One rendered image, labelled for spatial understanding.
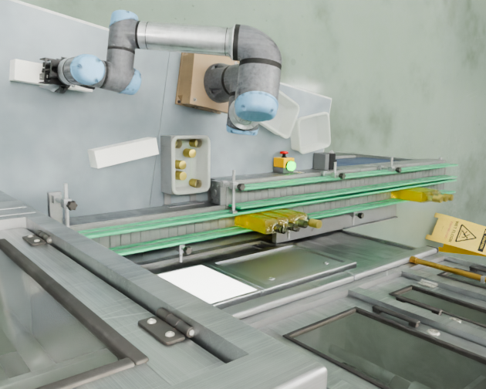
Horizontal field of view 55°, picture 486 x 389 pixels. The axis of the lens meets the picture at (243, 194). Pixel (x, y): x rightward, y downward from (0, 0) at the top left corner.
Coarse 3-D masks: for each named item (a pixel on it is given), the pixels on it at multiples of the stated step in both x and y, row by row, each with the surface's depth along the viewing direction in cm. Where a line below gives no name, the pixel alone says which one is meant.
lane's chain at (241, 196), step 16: (320, 176) 224; (368, 176) 249; (384, 176) 259; (400, 176) 269; (416, 176) 280; (432, 176) 292; (240, 192) 194; (256, 192) 200; (272, 192) 206; (288, 192) 212; (304, 192) 219
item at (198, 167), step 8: (176, 136) 176; (184, 136) 178; (192, 136) 180; (200, 136) 182; (184, 144) 186; (208, 144) 185; (176, 152) 184; (200, 152) 189; (208, 152) 186; (184, 160) 187; (192, 160) 190; (200, 160) 189; (208, 160) 186; (192, 168) 190; (200, 168) 190; (208, 168) 187; (192, 176) 191; (200, 176) 191; (208, 176) 187; (176, 184) 186; (184, 184) 189; (208, 184) 188; (176, 192) 179; (184, 192) 181; (192, 192) 183; (200, 192) 186
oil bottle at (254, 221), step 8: (240, 216) 191; (248, 216) 187; (256, 216) 185; (264, 216) 186; (240, 224) 191; (248, 224) 187; (256, 224) 183; (264, 224) 180; (272, 224) 179; (264, 232) 180; (272, 232) 179
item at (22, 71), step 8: (16, 64) 140; (24, 64) 142; (32, 64) 143; (40, 64) 144; (16, 72) 140; (24, 72) 142; (32, 72) 143; (40, 72) 145; (16, 80) 143; (24, 80) 142; (32, 80) 144; (40, 80) 145; (72, 88) 151; (80, 88) 153
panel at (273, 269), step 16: (240, 256) 182; (256, 256) 184; (272, 256) 185; (288, 256) 185; (304, 256) 185; (320, 256) 186; (336, 256) 184; (160, 272) 162; (224, 272) 163; (240, 272) 165; (256, 272) 166; (272, 272) 166; (288, 272) 166; (304, 272) 166; (320, 272) 165; (336, 272) 171; (256, 288) 149; (272, 288) 150; (288, 288) 155; (224, 304) 138
